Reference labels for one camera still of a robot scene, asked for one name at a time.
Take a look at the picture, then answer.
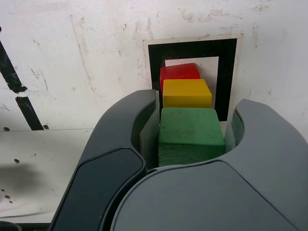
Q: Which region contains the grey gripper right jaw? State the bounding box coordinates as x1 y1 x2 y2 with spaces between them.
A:
110 98 308 231

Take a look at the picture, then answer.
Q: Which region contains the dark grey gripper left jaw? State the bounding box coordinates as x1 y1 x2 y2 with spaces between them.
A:
48 89 161 231

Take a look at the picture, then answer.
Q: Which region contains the green cube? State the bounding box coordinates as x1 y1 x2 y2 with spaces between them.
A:
157 107 226 167

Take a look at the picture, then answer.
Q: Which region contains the yellow cube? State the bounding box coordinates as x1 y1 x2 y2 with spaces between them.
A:
163 78 213 109

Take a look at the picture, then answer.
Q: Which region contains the red cube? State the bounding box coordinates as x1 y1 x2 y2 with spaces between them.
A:
159 63 201 91

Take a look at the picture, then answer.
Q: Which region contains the black tape square outline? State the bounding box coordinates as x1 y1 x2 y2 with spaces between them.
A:
147 38 238 122

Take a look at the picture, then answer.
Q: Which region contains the black tape strip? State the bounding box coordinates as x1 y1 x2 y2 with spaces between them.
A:
0 39 44 130

